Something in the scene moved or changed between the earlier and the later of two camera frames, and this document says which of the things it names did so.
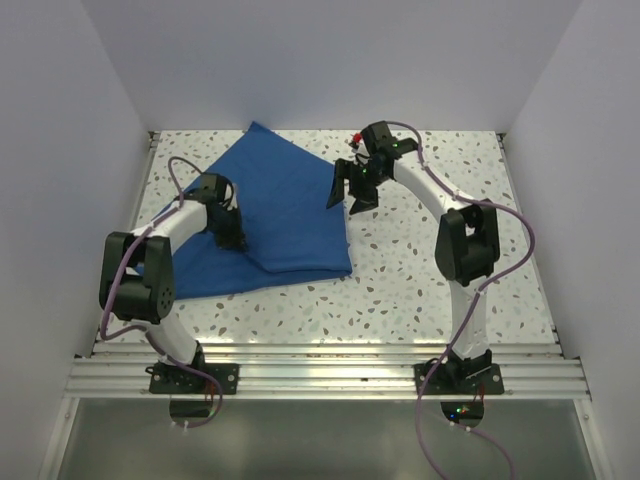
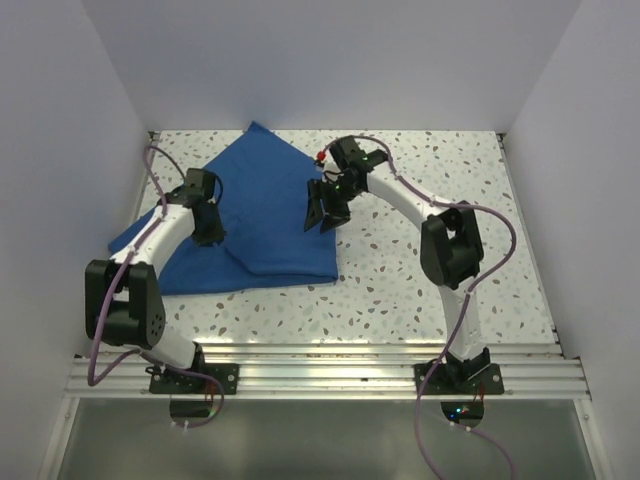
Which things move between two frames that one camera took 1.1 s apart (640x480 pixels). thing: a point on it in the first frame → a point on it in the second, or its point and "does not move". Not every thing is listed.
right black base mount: (456, 376) does not move
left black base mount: (166, 377) does not move
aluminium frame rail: (327, 370) does not move
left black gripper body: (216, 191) → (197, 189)
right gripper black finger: (338, 194) → (314, 214)
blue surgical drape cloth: (292, 234) does not move
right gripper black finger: (366, 197) → (335, 214)
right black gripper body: (371, 171) → (342, 189)
